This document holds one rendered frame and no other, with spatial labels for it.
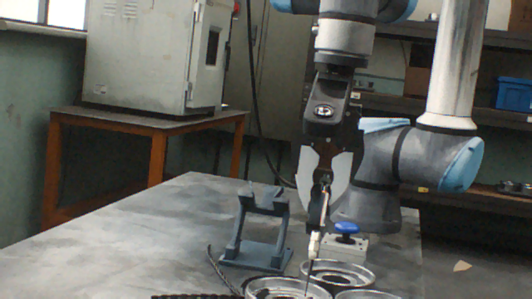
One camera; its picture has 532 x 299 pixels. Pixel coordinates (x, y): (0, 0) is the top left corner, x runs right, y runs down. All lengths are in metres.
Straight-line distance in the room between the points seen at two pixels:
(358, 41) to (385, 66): 3.97
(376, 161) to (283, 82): 3.37
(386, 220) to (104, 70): 2.12
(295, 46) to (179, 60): 1.73
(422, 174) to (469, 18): 0.30
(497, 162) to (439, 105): 3.62
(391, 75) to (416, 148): 3.55
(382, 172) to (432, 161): 0.11
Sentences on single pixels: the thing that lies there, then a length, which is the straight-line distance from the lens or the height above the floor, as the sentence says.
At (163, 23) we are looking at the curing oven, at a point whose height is 1.23.
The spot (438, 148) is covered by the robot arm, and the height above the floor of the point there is 0.99.
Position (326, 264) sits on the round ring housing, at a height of 0.83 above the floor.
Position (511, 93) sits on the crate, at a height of 1.12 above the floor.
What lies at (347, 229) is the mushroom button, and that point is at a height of 0.87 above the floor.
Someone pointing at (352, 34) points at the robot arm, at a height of 1.16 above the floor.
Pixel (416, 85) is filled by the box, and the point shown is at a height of 1.09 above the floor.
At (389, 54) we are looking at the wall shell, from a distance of 4.78.
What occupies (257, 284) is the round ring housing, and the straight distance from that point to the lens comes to 0.80.
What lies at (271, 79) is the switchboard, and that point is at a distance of 4.63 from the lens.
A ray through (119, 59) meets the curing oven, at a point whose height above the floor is 1.04.
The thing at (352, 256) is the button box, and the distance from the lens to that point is 0.99.
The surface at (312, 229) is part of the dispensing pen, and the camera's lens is 0.83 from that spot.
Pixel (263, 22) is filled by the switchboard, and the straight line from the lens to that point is 4.67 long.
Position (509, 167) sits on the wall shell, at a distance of 4.86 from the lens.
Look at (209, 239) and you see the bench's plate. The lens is 1.09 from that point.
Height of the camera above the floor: 1.11
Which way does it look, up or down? 8 degrees down
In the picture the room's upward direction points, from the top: 7 degrees clockwise
